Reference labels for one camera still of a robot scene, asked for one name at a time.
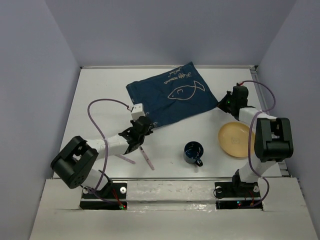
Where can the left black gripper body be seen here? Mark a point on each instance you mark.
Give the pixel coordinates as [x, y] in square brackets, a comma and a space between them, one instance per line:
[148, 132]

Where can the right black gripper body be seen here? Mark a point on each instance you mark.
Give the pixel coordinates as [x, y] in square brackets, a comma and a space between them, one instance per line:
[233, 102]

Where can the dark blue fish-print cloth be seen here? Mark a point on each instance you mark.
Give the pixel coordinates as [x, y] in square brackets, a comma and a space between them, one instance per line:
[173, 96]

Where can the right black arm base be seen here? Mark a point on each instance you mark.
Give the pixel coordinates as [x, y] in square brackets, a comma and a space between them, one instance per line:
[231, 197]

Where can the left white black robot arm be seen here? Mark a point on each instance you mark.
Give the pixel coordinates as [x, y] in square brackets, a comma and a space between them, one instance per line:
[74, 164]

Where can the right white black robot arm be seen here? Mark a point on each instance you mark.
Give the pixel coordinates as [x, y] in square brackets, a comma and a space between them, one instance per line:
[269, 140]

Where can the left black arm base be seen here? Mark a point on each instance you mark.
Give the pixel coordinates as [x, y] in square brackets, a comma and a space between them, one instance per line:
[113, 200]

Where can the yellow round plate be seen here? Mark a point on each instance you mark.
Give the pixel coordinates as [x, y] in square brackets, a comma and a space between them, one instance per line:
[233, 138]

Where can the dark blue patterned mug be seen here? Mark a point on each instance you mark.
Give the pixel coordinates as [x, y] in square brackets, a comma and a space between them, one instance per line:
[192, 153]

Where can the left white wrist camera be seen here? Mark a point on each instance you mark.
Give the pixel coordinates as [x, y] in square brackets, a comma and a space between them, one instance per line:
[137, 111]

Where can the pink-handled metal fork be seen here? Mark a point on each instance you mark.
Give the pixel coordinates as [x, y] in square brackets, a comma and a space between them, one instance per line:
[146, 158]

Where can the pink-handled metal knife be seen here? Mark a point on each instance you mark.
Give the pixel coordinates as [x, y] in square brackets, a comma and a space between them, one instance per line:
[127, 159]

